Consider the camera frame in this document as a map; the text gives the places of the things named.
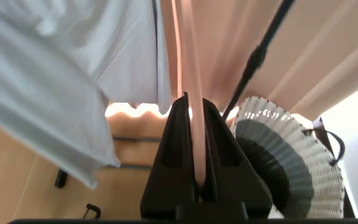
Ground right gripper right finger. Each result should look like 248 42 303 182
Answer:
200 98 273 218

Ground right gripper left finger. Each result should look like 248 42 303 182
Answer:
140 91 200 218

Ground pink clothes hanger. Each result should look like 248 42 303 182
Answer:
170 0 208 188

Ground pale grey shorts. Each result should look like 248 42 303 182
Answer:
0 0 172 190

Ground white laundry basket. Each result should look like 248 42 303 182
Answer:
229 95 357 219

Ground black clothes rack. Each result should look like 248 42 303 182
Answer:
53 0 296 189

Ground beige curtain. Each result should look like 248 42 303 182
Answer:
158 0 358 122

